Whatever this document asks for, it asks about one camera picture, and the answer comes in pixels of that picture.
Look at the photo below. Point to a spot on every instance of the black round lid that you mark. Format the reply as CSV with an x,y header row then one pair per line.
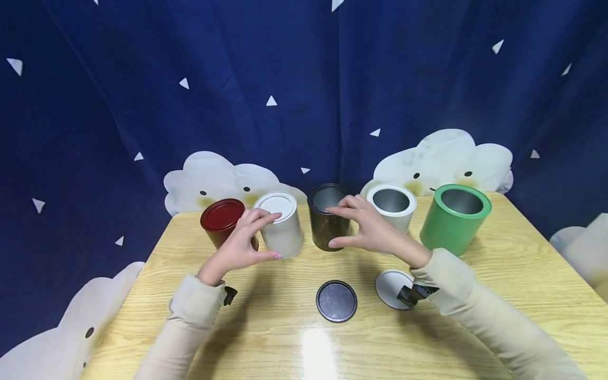
x,y
336,301

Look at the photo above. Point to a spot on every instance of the white round lid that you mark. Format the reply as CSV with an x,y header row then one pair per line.
x,y
388,287

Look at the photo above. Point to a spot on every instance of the open white can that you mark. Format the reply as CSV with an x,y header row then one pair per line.
x,y
393,203

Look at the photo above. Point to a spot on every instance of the person's right middle finger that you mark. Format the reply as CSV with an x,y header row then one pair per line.
x,y
350,200

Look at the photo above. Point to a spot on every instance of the person's right hand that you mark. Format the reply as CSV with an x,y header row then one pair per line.
x,y
377,235

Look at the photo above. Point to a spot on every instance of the person's left thumb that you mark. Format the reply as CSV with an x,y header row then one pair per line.
x,y
266,256

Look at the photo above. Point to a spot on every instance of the person's left index finger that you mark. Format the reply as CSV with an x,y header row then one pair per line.
x,y
266,218

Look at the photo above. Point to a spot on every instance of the open green can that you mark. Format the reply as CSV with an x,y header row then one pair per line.
x,y
446,229

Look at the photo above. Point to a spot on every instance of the person's left forearm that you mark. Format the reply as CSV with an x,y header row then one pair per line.
x,y
183,327

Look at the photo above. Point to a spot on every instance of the dark patterned can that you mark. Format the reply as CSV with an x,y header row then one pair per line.
x,y
324,229

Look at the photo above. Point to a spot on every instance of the person's right index finger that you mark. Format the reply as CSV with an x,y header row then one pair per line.
x,y
341,212

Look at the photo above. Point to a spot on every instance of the white can with white lid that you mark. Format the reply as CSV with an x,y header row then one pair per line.
x,y
286,232

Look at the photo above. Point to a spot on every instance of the person's left middle finger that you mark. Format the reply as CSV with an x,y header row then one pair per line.
x,y
254,210

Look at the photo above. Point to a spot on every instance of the person's right forearm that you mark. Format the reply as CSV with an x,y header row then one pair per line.
x,y
494,316

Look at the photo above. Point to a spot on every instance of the black wrist band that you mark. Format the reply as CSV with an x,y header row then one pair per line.
x,y
230,295
413,294

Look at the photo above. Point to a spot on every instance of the person's right thumb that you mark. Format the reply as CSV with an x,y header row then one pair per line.
x,y
346,242

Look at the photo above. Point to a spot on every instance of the person's left hand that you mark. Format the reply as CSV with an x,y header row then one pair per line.
x,y
235,253

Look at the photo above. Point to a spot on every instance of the gold can with red lid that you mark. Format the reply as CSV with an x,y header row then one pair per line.
x,y
219,215

